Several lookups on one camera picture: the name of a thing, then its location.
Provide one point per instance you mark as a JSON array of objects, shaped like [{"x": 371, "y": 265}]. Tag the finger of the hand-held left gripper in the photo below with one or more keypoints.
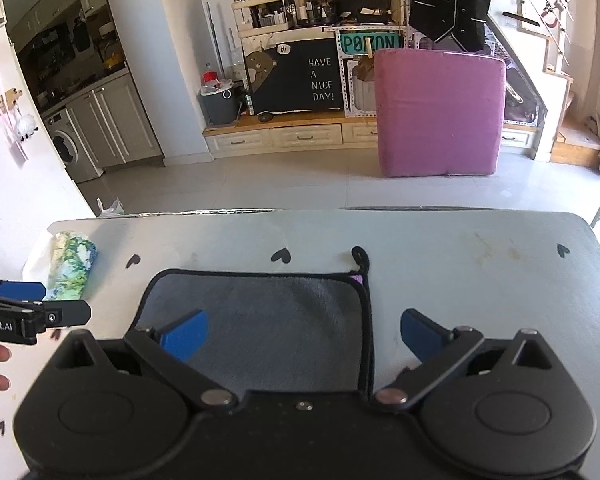
[
  {"x": 20, "y": 289},
  {"x": 65, "y": 313}
]

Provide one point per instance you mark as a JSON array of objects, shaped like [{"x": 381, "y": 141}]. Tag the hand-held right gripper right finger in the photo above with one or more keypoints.
[{"x": 422, "y": 336}]

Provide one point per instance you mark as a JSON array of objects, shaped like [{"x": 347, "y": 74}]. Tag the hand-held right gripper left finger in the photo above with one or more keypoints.
[{"x": 186, "y": 336}]

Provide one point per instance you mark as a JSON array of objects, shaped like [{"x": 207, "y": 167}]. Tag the grey towel with black edging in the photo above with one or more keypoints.
[{"x": 280, "y": 310}]

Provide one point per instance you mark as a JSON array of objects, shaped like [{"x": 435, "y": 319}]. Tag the green floral rolled cloth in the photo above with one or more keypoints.
[{"x": 71, "y": 266}]

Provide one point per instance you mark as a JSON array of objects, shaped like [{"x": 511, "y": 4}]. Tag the crumpled white plastic bag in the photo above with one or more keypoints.
[{"x": 111, "y": 207}]

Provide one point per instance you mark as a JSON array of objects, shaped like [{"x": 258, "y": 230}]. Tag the silver washing machine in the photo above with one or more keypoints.
[{"x": 70, "y": 145}]

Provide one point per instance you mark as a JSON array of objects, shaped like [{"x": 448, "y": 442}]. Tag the cream kitchen cabinet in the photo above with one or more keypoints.
[{"x": 120, "y": 120}]

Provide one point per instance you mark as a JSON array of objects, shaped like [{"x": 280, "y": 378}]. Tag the pink cushion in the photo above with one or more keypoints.
[{"x": 437, "y": 115}]

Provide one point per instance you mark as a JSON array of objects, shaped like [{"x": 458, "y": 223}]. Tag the wooden drawer platform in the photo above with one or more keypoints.
[{"x": 290, "y": 136}]

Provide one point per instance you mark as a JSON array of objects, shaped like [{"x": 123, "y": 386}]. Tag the grey trash bin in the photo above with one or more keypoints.
[{"x": 220, "y": 107}]

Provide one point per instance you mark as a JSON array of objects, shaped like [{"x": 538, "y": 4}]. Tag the small black oval object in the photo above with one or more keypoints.
[{"x": 265, "y": 117}]

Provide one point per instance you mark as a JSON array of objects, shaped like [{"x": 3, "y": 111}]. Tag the black printed curtain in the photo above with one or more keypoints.
[{"x": 300, "y": 77}]

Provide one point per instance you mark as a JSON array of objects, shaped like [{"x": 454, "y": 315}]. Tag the wooden staircase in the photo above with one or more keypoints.
[{"x": 570, "y": 85}]

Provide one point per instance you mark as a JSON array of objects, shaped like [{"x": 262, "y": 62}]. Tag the teal sign plate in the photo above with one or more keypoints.
[{"x": 370, "y": 43}]

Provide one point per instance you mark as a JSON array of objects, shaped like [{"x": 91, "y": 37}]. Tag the white storage rack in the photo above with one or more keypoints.
[{"x": 260, "y": 15}]

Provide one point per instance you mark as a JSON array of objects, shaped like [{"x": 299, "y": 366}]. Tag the black vest with white trim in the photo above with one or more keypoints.
[{"x": 450, "y": 0}]

